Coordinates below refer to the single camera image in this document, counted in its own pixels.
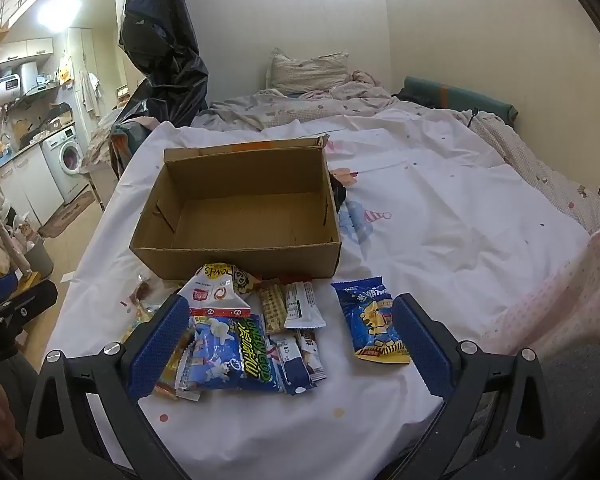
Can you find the grey cloth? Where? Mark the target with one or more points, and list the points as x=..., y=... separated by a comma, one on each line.
x=339, y=190

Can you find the beige cracker bar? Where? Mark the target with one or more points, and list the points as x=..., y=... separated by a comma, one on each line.
x=272, y=310

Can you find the grey trash bin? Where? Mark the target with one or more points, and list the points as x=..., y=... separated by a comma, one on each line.
x=37, y=260

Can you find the brown white snack bar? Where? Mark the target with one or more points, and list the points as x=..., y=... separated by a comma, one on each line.
x=312, y=355

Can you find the yellow printed snack bag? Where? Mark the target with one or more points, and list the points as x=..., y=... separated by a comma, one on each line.
x=137, y=321

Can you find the pink dotted blanket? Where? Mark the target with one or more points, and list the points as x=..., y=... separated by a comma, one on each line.
x=570, y=290

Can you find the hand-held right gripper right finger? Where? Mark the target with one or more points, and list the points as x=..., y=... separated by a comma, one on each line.
x=425, y=350

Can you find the white pouch with red label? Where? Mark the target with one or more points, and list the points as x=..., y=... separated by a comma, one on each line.
x=215, y=295

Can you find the yellow hanging bag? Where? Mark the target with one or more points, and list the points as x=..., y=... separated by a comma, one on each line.
x=66, y=70

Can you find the white kitchen cabinet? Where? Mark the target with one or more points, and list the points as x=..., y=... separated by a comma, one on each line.
x=27, y=185

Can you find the patterned pillow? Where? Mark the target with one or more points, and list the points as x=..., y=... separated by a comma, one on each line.
x=305, y=72

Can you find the person's left forearm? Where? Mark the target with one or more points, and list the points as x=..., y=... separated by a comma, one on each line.
x=5, y=410

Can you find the yellow cartoon-face snack packet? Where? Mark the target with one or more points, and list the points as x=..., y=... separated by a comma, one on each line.
x=244, y=281

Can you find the blue packet with yellow cartoon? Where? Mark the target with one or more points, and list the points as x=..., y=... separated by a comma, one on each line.
x=372, y=320

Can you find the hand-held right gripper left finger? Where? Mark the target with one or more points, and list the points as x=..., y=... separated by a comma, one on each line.
x=155, y=355

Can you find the white hanging towel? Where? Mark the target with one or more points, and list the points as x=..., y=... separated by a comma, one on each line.
x=89, y=92

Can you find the white washing machine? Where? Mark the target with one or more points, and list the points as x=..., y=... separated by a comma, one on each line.
x=67, y=160

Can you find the black plastic bag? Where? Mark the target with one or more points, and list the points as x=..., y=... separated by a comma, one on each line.
x=165, y=60

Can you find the brown patterned rug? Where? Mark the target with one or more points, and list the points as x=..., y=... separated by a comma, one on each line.
x=67, y=215

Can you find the white water heater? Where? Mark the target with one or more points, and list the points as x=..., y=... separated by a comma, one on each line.
x=12, y=82

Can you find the green mat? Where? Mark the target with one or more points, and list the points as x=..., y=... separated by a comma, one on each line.
x=460, y=95

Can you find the white paper sheet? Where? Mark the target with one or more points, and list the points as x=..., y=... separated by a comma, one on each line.
x=70, y=278

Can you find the tall white cabinet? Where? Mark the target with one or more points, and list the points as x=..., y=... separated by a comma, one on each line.
x=105, y=60

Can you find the blue popcorn bag green lettering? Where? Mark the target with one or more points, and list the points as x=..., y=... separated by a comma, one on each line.
x=230, y=355

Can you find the white wall cabinet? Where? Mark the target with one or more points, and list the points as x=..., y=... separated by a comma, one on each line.
x=25, y=50

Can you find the brown cardboard box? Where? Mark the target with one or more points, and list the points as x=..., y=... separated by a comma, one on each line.
x=240, y=220

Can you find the clear-wrapped chocolate cake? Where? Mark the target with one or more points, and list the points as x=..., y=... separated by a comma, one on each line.
x=142, y=290

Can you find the green orange clothes pile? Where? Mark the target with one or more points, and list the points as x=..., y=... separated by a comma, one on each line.
x=130, y=135

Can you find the dark blue white snack bar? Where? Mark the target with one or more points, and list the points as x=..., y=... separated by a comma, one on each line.
x=295, y=372

